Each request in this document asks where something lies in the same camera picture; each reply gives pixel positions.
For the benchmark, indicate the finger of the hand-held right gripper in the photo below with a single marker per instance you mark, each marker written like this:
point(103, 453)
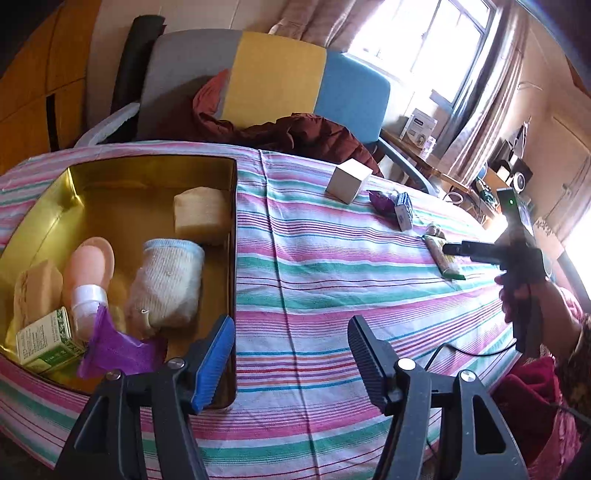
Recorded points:
point(471, 249)

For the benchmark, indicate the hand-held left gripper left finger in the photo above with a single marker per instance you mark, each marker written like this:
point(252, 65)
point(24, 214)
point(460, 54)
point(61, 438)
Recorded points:
point(217, 364)

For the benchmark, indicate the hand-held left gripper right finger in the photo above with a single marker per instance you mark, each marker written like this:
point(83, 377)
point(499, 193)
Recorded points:
point(369, 364)

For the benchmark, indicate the yellow green tube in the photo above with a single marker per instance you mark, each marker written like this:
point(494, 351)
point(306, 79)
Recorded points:
point(443, 258)

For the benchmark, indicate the white knitted sock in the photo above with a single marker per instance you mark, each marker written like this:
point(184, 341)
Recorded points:
point(166, 286)

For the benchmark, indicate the purple packet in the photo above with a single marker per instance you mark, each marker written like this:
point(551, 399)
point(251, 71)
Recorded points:
point(383, 202)
point(115, 353)

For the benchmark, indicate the white cardboard box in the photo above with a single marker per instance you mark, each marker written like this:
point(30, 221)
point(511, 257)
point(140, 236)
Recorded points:
point(348, 182)

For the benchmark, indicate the square beige sponge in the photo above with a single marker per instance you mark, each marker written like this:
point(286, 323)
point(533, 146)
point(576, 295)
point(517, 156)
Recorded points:
point(203, 214)

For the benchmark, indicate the peach plastic bottle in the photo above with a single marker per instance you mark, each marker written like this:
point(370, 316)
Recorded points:
point(87, 272)

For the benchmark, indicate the green printed box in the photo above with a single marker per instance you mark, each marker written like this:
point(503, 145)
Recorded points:
point(44, 341)

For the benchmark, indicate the gold tin box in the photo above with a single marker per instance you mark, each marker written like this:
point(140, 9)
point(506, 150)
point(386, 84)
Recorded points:
point(115, 203)

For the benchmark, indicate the rounded beige sponge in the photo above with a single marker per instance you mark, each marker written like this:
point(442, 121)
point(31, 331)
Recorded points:
point(39, 290)

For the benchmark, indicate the person's right forearm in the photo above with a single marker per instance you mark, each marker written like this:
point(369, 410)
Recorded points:
point(556, 316)

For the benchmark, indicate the person's right hand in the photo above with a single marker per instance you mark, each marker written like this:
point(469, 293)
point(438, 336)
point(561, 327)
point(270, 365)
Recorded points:
point(511, 297)

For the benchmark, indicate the small blue box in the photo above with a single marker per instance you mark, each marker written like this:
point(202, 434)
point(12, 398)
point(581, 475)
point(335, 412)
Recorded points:
point(404, 212)

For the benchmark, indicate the black speaker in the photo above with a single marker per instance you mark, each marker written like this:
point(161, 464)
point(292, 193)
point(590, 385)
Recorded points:
point(519, 177)

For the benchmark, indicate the wooden side desk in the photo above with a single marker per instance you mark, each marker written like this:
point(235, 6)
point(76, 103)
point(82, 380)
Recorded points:
point(434, 161)

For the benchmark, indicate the striped tablecloth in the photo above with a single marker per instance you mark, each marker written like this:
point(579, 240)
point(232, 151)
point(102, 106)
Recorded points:
point(323, 277)

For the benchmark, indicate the white printed carton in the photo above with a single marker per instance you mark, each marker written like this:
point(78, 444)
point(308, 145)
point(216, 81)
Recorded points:
point(418, 127)

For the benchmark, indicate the person's red clothing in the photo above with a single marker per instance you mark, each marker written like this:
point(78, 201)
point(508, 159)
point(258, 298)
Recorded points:
point(531, 401)

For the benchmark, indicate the brown curtain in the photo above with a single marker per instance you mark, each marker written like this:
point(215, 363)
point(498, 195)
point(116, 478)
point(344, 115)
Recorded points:
point(494, 92)

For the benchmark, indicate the dark red jacket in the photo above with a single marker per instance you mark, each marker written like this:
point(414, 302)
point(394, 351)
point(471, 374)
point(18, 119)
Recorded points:
point(314, 138)

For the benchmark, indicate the window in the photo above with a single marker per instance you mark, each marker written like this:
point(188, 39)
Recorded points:
point(415, 46)

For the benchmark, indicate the grey yellow blue armchair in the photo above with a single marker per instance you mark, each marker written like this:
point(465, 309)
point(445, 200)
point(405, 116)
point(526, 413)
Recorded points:
point(277, 78)

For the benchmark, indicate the pink patterned curtain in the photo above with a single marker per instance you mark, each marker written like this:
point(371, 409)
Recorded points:
point(323, 23)

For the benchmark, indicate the black rolled mat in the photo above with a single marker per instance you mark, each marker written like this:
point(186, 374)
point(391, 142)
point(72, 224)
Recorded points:
point(134, 64)

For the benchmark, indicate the wooden wardrobe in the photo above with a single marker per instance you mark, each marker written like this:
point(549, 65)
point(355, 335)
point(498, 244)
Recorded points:
point(37, 92)

